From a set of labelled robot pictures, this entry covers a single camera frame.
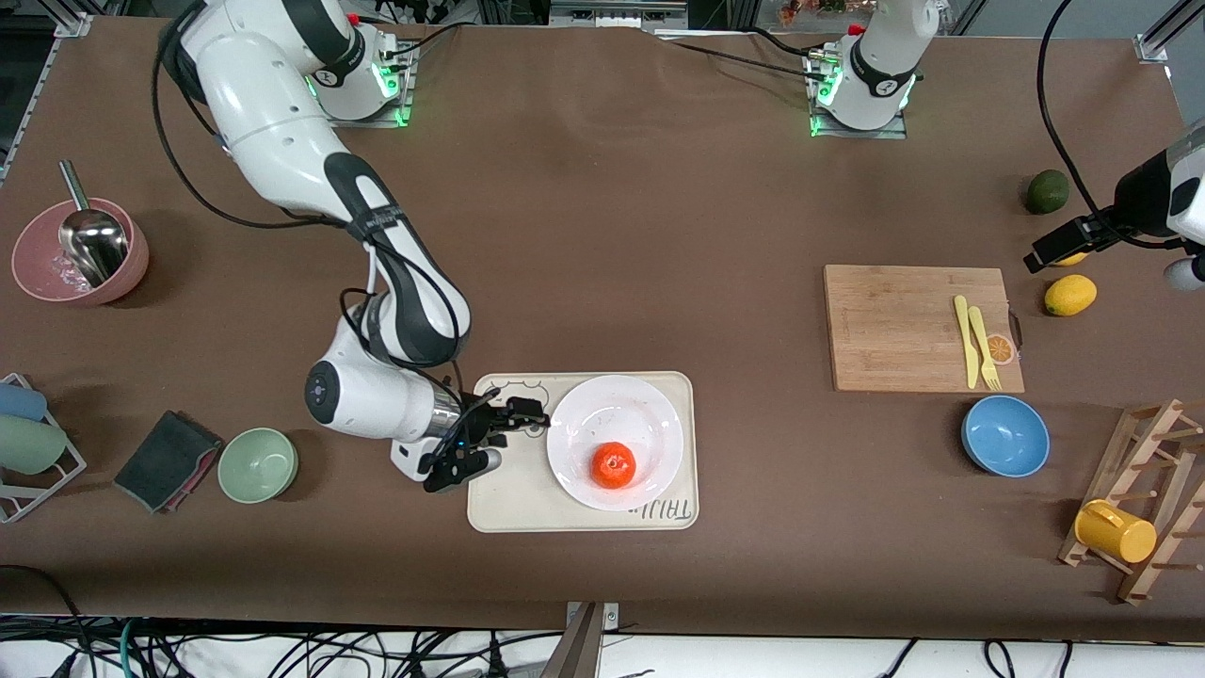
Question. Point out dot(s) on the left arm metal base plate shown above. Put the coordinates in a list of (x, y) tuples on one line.
[(857, 135)]

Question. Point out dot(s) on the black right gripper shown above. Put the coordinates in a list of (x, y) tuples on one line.
[(482, 421)]

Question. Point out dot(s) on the yellow plastic fork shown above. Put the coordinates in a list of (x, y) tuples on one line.
[(983, 344)]

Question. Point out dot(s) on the yellow lemon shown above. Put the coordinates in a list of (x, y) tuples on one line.
[(1073, 258), (1070, 295)]

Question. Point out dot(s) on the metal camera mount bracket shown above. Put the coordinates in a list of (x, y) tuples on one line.
[(586, 640)]

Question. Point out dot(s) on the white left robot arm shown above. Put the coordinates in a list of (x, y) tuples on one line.
[(880, 66)]

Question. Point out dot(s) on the white round plate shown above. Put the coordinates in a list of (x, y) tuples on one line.
[(612, 414)]

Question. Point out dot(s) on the metal scoop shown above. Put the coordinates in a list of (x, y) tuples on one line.
[(94, 245)]

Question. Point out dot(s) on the pink bowl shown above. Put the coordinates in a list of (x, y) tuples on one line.
[(38, 264)]

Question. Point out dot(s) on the pink folded cloth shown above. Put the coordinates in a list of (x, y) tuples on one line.
[(200, 478)]

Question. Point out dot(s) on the yellow mug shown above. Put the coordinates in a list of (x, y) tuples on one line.
[(1116, 532)]

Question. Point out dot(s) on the wooden mug rack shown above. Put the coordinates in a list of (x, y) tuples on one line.
[(1148, 443)]

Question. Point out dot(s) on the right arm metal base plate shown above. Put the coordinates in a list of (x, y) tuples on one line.
[(377, 122)]

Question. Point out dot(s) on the cream bear print tray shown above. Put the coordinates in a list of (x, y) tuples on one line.
[(508, 504)]

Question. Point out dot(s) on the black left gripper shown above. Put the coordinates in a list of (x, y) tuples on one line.
[(1136, 199)]

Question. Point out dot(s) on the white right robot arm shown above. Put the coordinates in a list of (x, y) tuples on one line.
[(264, 104)]

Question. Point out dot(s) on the pale green cup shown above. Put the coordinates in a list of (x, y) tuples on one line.
[(28, 444)]

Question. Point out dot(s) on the orange fruit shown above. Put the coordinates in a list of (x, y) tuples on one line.
[(614, 465)]

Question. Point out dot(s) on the light green bowl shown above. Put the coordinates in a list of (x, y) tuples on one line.
[(257, 465)]

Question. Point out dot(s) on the dark grey folded cloth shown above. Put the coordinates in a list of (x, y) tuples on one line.
[(160, 460)]

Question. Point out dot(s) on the aluminium table rail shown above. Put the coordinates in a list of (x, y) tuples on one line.
[(73, 25), (1163, 33)]

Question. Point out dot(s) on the blue cup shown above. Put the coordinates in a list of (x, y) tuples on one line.
[(21, 402)]

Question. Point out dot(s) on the dark green avocado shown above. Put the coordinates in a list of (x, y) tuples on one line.
[(1047, 191)]

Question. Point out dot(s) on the blue bowl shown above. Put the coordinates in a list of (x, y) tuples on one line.
[(1005, 436)]

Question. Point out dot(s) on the dried orange slice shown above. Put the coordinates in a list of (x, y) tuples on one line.
[(1002, 350)]

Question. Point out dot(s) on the yellow plastic knife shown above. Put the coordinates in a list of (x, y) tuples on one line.
[(966, 339)]

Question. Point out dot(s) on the metal frame structure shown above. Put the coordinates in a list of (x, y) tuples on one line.
[(612, 11)]

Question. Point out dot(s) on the wooden cutting board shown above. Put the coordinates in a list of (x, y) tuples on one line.
[(894, 330)]

